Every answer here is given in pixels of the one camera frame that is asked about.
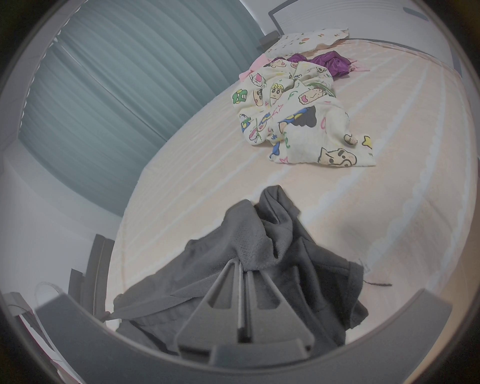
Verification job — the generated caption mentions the bed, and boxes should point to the bed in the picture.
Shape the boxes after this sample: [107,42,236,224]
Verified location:
[105,0,480,345]

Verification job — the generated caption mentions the purple garment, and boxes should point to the purple garment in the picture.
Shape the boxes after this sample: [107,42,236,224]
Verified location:
[287,50,358,80]

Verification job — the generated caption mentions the white printed pyjama garment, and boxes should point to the white printed pyjama garment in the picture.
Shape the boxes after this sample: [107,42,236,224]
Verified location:
[230,56,377,167]

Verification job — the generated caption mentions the white printed pillow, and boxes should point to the white printed pillow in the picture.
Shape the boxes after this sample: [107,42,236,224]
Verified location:
[265,28,350,59]

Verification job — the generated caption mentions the black chest of drawers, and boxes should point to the black chest of drawers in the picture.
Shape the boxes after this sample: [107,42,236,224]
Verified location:
[68,234,115,320]

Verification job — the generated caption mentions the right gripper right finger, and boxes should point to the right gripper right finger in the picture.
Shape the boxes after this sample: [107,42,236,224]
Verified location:
[245,270,316,354]

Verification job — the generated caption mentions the blue-green curtain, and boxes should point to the blue-green curtain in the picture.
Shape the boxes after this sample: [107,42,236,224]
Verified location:
[17,37,170,219]
[55,0,271,142]

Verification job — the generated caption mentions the pink garment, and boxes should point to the pink garment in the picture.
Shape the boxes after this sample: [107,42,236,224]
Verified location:
[239,54,370,82]

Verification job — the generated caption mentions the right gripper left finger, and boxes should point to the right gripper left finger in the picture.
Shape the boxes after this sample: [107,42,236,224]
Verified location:
[175,260,241,360]

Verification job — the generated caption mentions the black T-shirt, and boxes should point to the black T-shirt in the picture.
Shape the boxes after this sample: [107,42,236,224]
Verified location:
[99,185,393,357]

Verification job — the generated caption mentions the grey bedside table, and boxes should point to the grey bedside table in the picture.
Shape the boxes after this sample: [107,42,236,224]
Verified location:
[259,32,283,48]

